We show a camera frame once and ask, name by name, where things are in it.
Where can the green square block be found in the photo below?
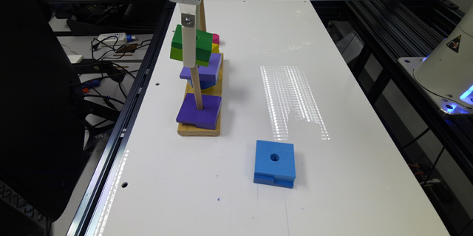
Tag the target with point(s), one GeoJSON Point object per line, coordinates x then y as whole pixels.
{"type": "Point", "coordinates": [203, 46]}

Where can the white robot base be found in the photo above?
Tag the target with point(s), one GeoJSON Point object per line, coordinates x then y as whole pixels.
{"type": "Point", "coordinates": [446, 73]}

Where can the pink cylinder block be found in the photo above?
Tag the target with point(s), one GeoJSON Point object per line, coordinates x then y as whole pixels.
{"type": "Point", "coordinates": [216, 38]}

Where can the yellow block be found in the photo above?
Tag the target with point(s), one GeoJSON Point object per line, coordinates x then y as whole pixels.
{"type": "Point", "coordinates": [215, 48]}

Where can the light purple square block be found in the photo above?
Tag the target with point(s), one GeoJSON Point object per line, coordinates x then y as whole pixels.
{"type": "Point", "coordinates": [209, 73]}

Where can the blue round block under purple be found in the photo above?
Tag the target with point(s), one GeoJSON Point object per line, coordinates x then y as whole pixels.
{"type": "Point", "coordinates": [204, 85]}

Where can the dark purple square block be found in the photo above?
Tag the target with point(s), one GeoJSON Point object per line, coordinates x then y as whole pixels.
{"type": "Point", "coordinates": [205, 118]}

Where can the blue square block with hole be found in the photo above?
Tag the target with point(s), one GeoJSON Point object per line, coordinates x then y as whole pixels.
{"type": "Point", "coordinates": [274, 164]}

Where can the far wooden peg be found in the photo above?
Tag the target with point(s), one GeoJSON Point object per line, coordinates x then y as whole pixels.
{"type": "Point", "coordinates": [201, 14]}

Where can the wooden peg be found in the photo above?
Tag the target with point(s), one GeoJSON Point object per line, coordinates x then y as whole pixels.
{"type": "Point", "coordinates": [201, 14]}
{"type": "Point", "coordinates": [196, 87]}

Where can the near wooden peg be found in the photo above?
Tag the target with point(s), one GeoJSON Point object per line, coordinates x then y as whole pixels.
{"type": "Point", "coordinates": [196, 87]}

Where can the black power strip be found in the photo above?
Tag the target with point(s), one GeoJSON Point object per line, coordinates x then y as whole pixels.
{"type": "Point", "coordinates": [90, 66]}

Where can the wooden peg base board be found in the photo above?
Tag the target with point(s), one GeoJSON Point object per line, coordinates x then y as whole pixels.
{"type": "Point", "coordinates": [192, 130]}

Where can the black office chair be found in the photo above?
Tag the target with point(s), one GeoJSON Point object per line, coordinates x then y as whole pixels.
{"type": "Point", "coordinates": [42, 122]}

